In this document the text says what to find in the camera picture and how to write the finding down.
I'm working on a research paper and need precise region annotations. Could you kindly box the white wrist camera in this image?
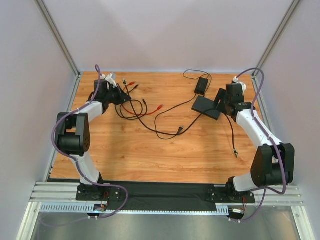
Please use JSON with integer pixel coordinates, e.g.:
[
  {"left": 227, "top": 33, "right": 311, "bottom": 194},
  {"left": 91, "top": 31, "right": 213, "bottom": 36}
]
[
  {"left": 100, "top": 72, "right": 117, "bottom": 87},
  {"left": 232, "top": 76, "right": 247, "bottom": 95}
]

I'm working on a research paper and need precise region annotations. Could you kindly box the aluminium frame post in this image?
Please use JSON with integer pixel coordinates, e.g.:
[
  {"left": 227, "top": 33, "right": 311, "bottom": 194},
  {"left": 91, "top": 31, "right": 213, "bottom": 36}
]
[
  {"left": 34, "top": 0, "right": 81, "bottom": 77},
  {"left": 256, "top": 0, "right": 302, "bottom": 69}
]

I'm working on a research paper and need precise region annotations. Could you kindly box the left aluminium frame post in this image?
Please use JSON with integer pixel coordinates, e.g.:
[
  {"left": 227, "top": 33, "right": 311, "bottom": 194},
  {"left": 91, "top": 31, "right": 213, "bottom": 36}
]
[{"left": 34, "top": 0, "right": 81, "bottom": 77}]

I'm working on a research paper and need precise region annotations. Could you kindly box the black side cable loop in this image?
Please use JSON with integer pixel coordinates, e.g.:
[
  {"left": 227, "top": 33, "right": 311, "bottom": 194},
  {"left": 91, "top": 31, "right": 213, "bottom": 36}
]
[{"left": 226, "top": 114, "right": 240, "bottom": 159}]

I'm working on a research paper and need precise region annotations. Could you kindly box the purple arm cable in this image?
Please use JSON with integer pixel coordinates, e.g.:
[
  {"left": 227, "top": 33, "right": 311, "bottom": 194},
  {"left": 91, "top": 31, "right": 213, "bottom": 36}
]
[
  {"left": 228, "top": 67, "right": 288, "bottom": 223},
  {"left": 39, "top": 64, "right": 130, "bottom": 227}
]

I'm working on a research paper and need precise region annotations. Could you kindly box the red ethernet cable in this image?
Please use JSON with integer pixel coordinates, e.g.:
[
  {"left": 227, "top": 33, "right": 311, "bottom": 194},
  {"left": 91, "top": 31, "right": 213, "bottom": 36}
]
[{"left": 121, "top": 81, "right": 165, "bottom": 116}]

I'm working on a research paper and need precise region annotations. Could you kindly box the aluminium front rail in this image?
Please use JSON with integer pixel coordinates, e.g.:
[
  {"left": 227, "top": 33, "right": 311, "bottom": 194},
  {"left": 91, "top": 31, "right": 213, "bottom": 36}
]
[{"left": 30, "top": 182, "right": 304, "bottom": 207}]

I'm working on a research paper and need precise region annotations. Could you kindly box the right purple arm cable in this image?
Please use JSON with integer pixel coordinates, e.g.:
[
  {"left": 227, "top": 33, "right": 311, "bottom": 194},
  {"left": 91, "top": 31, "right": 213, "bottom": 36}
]
[{"left": 228, "top": 67, "right": 288, "bottom": 223}]

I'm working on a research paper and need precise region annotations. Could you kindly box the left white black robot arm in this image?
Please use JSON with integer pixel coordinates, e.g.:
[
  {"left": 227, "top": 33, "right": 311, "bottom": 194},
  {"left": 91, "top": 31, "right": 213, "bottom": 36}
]
[{"left": 51, "top": 77, "right": 131, "bottom": 198}]

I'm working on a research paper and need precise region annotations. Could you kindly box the black cloth strip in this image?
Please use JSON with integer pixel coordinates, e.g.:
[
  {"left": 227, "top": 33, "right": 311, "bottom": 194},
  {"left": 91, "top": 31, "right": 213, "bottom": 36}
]
[{"left": 106, "top": 181, "right": 217, "bottom": 212}]

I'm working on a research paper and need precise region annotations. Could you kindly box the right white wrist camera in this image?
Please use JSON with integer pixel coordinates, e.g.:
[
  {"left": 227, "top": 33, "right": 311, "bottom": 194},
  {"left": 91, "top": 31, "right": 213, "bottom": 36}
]
[{"left": 232, "top": 76, "right": 247, "bottom": 95}]

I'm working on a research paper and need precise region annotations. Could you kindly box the black network switch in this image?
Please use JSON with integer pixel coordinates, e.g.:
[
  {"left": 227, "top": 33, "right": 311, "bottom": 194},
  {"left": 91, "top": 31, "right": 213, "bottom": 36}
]
[{"left": 191, "top": 96, "right": 221, "bottom": 121}]

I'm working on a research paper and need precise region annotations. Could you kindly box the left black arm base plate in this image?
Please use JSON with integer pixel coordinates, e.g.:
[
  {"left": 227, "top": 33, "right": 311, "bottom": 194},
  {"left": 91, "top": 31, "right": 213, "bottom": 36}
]
[{"left": 75, "top": 183, "right": 121, "bottom": 202}]

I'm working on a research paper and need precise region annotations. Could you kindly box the right aluminium frame post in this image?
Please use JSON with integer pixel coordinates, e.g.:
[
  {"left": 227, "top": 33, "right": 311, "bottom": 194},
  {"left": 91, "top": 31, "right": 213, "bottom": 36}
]
[{"left": 256, "top": 0, "right": 302, "bottom": 69}]

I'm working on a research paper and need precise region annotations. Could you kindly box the grey slotted cable duct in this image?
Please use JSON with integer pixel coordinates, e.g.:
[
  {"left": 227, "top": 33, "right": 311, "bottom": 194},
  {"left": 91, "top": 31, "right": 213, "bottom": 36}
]
[{"left": 39, "top": 202, "right": 241, "bottom": 216}]

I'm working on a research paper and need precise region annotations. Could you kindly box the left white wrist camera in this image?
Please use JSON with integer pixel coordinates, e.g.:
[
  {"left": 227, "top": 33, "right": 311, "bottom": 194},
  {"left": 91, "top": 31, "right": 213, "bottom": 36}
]
[{"left": 100, "top": 72, "right": 117, "bottom": 87}]

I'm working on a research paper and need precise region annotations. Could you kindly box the black power adapter brick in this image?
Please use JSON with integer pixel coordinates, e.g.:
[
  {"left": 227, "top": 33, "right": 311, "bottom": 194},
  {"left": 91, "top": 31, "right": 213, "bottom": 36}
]
[{"left": 194, "top": 77, "right": 209, "bottom": 96}]

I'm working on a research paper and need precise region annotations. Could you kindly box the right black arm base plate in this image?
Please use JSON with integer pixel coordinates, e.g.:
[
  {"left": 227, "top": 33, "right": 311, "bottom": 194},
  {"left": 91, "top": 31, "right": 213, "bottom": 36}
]
[{"left": 207, "top": 185, "right": 256, "bottom": 204}]

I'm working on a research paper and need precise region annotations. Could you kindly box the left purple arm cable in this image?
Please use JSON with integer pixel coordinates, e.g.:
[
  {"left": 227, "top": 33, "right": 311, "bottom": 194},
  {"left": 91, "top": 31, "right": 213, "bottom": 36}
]
[{"left": 39, "top": 64, "right": 130, "bottom": 227}]

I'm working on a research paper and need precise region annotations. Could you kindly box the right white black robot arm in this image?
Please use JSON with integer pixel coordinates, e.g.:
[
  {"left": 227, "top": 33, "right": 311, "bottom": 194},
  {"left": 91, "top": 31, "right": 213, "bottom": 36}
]
[{"left": 218, "top": 83, "right": 295, "bottom": 195}]

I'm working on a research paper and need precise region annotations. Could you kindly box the thin black adapter lead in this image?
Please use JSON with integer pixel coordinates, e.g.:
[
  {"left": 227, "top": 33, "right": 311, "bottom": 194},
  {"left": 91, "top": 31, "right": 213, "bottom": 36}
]
[{"left": 182, "top": 69, "right": 212, "bottom": 88}]

